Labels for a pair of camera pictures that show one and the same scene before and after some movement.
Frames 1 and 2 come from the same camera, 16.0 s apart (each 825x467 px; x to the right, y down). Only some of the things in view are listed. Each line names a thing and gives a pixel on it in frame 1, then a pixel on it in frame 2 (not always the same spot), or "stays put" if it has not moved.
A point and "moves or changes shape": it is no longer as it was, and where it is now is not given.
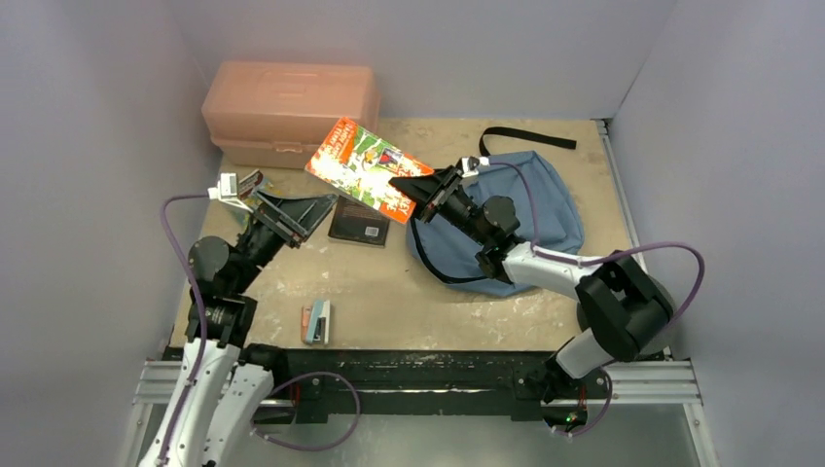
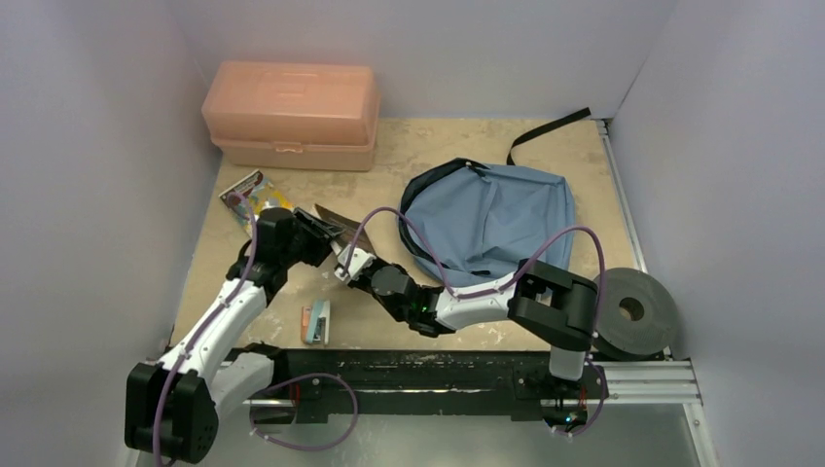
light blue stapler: (320, 322) stays put
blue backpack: (545, 206) moves or changes shape
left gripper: (304, 213) to (319, 233)
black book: (357, 223) moves or changes shape
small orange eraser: (305, 318) stays put
